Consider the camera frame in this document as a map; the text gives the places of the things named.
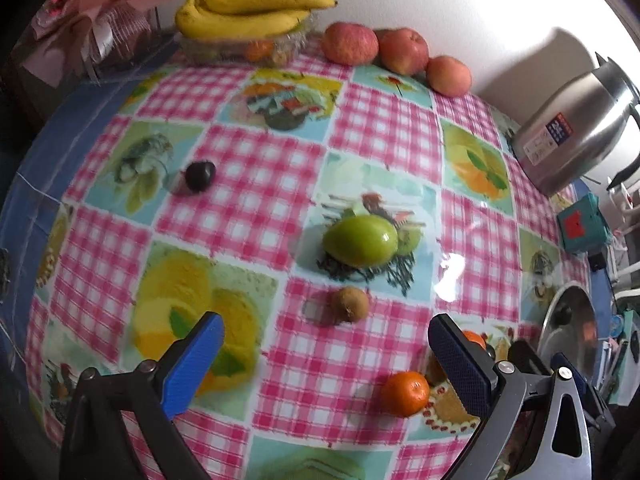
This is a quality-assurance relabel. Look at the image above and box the red apple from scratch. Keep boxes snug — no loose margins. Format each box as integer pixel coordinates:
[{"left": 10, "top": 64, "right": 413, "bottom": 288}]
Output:
[
  {"left": 376, "top": 27, "right": 430, "bottom": 76},
  {"left": 426, "top": 55, "right": 472, "bottom": 97},
  {"left": 321, "top": 21, "right": 379, "bottom": 66}
]

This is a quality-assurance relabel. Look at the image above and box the brown kiwi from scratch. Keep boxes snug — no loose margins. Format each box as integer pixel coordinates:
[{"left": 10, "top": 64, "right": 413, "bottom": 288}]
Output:
[{"left": 330, "top": 286, "right": 371, "bottom": 324}]

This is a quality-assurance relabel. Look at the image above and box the dark plum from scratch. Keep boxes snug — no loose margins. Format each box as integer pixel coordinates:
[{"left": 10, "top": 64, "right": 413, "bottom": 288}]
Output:
[{"left": 184, "top": 160, "right": 217, "bottom": 194}]

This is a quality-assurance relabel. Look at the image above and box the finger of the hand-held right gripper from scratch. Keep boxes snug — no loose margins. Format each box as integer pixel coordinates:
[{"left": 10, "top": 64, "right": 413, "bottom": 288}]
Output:
[
  {"left": 507, "top": 339, "right": 551, "bottom": 385},
  {"left": 551, "top": 352, "right": 616, "bottom": 428}
]

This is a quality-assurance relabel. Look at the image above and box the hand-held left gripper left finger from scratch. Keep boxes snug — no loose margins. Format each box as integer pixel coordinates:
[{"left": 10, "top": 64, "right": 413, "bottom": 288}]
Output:
[{"left": 60, "top": 311, "right": 226, "bottom": 480}]

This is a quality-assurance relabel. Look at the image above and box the small tangerine in container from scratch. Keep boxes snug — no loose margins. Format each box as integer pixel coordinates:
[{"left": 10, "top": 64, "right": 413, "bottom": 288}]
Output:
[{"left": 246, "top": 41, "right": 276, "bottom": 62}]

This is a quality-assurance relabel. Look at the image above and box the stainless steel thermos jug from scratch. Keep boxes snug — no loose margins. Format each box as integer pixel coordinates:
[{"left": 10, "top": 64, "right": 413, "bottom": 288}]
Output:
[{"left": 510, "top": 52, "right": 640, "bottom": 198}]

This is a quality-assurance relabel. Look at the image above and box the stainless steel plate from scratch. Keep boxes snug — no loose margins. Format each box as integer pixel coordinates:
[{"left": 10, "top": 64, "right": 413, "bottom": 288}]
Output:
[{"left": 537, "top": 282, "right": 613, "bottom": 406}]

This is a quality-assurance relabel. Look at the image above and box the teal box with red label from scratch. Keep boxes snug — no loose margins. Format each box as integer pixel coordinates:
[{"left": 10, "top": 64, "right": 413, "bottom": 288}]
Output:
[{"left": 556, "top": 193, "right": 612, "bottom": 253}]

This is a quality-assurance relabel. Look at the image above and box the pink flower bouquet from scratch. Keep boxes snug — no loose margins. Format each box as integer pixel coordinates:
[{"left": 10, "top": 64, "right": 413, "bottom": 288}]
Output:
[{"left": 15, "top": 0, "right": 178, "bottom": 86}]

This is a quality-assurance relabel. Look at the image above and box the green mango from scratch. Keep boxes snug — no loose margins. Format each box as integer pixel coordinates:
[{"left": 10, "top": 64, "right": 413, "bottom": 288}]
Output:
[{"left": 321, "top": 215, "right": 400, "bottom": 268}]

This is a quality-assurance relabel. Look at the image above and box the clear plastic container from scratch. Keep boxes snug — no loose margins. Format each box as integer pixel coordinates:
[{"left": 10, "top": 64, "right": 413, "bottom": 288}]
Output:
[{"left": 177, "top": 10, "right": 318, "bottom": 67}]

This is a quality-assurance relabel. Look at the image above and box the pink checked printed tablecloth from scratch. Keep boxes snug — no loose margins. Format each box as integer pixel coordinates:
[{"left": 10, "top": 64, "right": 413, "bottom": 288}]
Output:
[{"left": 20, "top": 50, "right": 616, "bottom": 480}]

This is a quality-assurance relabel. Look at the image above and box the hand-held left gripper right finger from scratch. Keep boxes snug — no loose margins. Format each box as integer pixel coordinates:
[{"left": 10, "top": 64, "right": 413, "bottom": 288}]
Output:
[{"left": 427, "top": 312, "right": 593, "bottom": 480}]

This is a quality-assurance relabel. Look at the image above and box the yellow banana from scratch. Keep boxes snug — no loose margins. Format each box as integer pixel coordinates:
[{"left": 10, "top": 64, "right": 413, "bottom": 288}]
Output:
[
  {"left": 270, "top": 9, "right": 315, "bottom": 25},
  {"left": 174, "top": 0, "right": 307, "bottom": 40},
  {"left": 192, "top": 0, "right": 338, "bottom": 15}
]

